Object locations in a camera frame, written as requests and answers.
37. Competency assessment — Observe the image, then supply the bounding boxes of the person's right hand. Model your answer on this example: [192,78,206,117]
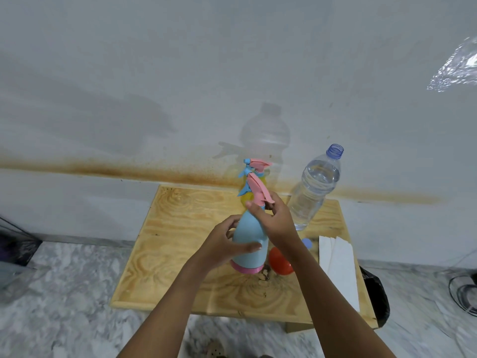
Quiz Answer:
[245,191,303,260]

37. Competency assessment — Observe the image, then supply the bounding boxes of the person's left hand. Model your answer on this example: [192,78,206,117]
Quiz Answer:
[193,215,263,275]

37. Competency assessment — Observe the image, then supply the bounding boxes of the blue spray bottle pink base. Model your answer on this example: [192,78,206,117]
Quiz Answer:
[230,204,270,275]

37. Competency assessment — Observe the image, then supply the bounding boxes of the pink trigger sprayer head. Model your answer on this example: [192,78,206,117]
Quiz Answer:
[237,172,277,211]

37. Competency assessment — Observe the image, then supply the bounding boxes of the person's right forearm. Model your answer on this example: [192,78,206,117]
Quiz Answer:
[274,241,397,358]

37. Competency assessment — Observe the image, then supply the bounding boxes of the person's left forearm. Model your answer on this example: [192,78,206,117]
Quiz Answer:
[117,256,221,358]

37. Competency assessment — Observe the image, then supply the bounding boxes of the red plastic funnel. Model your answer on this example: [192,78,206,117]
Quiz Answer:
[269,246,295,276]

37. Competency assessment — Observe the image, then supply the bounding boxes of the yellow spray bottle pink trigger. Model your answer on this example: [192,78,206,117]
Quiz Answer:
[238,157,273,213]

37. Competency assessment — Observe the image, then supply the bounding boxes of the clear plastic water bottle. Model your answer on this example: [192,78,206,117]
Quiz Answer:
[287,144,344,232]

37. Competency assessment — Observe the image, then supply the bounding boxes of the wooden plywood table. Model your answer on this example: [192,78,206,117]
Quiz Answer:
[110,185,379,334]

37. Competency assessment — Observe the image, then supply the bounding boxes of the white paper towels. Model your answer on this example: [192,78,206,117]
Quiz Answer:
[318,235,360,314]

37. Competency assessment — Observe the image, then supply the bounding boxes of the black plastic bag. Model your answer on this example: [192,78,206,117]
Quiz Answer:
[358,265,391,329]

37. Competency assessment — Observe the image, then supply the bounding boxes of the clear plastic sheet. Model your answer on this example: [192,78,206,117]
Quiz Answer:
[426,36,477,93]

